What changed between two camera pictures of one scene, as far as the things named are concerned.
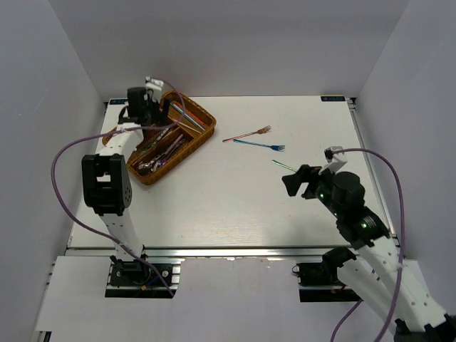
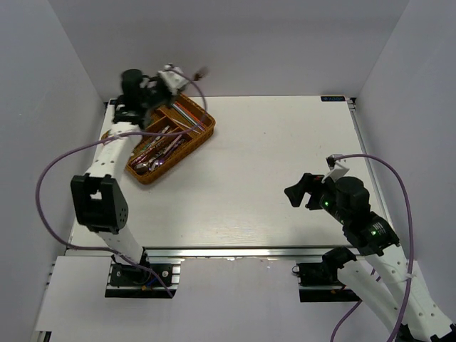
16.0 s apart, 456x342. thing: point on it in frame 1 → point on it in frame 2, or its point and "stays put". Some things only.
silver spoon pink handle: (146, 166) stays put
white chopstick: (189, 117) stays put
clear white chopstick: (188, 127) stays put
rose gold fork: (263, 130) → (201, 74)
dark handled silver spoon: (157, 164) → (143, 167)
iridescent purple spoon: (164, 161) stays put
